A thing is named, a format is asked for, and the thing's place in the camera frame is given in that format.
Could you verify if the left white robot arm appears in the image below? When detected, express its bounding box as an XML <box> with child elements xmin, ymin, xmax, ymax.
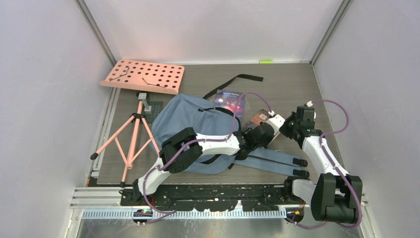
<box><xmin>132</xmin><ymin>122</ymin><xmax>278</xmax><ymax>205</ymax></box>

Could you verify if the pink perforated music stand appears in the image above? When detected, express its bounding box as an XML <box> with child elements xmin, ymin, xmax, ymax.
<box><xmin>90</xmin><ymin>59</ymin><xmax>185</xmax><ymax>188</ymax></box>

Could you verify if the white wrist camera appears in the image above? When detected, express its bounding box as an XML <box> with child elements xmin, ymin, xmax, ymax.
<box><xmin>305</xmin><ymin>101</ymin><xmax>316</xmax><ymax>119</ymax></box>
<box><xmin>266</xmin><ymin>111</ymin><xmax>285</xmax><ymax>139</ymax></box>

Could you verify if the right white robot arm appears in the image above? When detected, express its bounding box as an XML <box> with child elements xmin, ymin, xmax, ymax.
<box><xmin>280</xmin><ymin>106</ymin><xmax>363</xmax><ymax>228</ymax></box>

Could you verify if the blue student backpack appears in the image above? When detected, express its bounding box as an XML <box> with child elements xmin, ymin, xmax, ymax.
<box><xmin>152</xmin><ymin>84</ymin><xmax>310</xmax><ymax>177</ymax></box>

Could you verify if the dark paperback book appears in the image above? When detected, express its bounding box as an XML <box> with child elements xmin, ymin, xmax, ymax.
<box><xmin>241</xmin><ymin>109</ymin><xmax>270</xmax><ymax>132</ymax></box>

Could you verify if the white ribbed cable duct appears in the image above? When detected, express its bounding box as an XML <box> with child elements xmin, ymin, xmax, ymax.
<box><xmin>82</xmin><ymin>208</ymin><xmax>287</xmax><ymax>220</ymax></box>

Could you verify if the purple paperback book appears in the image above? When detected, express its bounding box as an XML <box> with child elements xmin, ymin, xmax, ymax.
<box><xmin>214</xmin><ymin>90</ymin><xmax>245</xmax><ymax>119</ymax></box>

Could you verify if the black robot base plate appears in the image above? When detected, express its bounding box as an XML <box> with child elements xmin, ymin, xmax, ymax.
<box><xmin>119</xmin><ymin>184</ymin><xmax>304</xmax><ymax>212</ymax></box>

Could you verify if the green tape piece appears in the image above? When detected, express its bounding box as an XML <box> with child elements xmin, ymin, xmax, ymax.
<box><xmin>259</xmin><ymin>60</ymin><xmax>273</xmax><ymax>64</ymax></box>

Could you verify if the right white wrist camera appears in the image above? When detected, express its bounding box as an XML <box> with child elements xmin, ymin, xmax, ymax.
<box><xmin>305</xmin><ymin>101</ymin><xmax>316</xmax><ymax>119</ymax></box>

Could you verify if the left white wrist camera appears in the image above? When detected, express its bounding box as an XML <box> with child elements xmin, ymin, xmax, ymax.
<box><xmin>266</xmin><ymin>111</ymin><xmax>285</xmax><ymax>139</ymax></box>

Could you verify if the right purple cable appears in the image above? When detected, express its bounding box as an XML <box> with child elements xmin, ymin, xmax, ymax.
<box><xmin>285</xmin><ymin>99</ymin><xmax>363</xmax><ymax>230</ymax></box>

